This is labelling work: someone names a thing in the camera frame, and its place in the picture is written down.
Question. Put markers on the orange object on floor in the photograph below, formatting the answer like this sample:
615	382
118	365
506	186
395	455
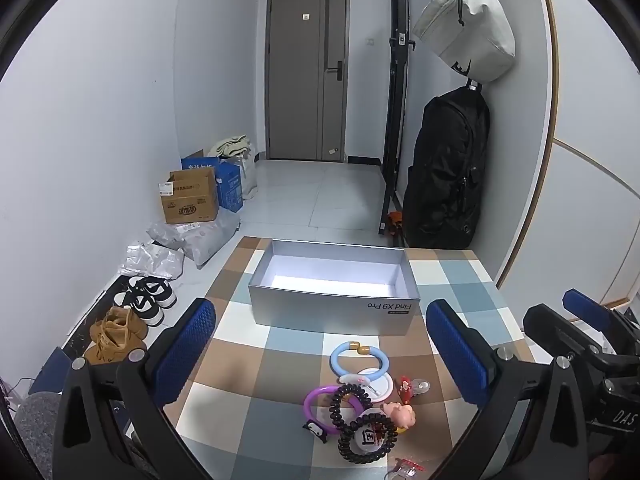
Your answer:
394	223

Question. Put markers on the blue jordan shoe box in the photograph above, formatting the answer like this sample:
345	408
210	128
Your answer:
53	374

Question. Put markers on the black backpack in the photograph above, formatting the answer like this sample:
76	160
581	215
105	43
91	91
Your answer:
443	197

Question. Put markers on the pink doll figure charm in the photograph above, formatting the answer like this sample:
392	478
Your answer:
402	415

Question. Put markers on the grey door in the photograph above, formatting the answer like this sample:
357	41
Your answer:
306	56

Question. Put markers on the white round compact case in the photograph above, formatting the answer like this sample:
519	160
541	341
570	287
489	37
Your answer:
379	389

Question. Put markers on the checkered tablecloth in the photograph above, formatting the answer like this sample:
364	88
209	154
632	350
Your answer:
241	411

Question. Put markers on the black white sneaker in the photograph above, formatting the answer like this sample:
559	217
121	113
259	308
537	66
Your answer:
157	288
143	305

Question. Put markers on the grey plastic mailer bag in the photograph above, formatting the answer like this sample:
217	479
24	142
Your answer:
199	241

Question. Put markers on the white sling bag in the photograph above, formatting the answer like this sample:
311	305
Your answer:
472	37

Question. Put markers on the white round badge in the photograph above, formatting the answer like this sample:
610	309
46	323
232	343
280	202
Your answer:
368	439

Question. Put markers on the blue cardboard box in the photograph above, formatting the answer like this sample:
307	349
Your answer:
227	177

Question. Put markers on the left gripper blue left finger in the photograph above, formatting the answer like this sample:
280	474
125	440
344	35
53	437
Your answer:
111	422

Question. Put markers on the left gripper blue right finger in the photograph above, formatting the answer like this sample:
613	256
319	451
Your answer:
529	421

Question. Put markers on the white bag with clothes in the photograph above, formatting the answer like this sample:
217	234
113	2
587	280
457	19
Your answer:
239	152

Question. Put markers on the black metal rack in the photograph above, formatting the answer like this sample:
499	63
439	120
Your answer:
400	46

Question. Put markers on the grey phone box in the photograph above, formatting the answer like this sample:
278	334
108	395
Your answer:
334	288

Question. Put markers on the brown cardboard box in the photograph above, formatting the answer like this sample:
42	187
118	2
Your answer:
189	196

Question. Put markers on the white plastic bag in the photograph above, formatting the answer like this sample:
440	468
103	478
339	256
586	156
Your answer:
152	261

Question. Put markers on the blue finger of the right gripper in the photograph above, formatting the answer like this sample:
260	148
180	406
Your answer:
586	309

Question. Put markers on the tan suede boot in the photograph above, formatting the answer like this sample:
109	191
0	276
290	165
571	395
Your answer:
126	318
111	344

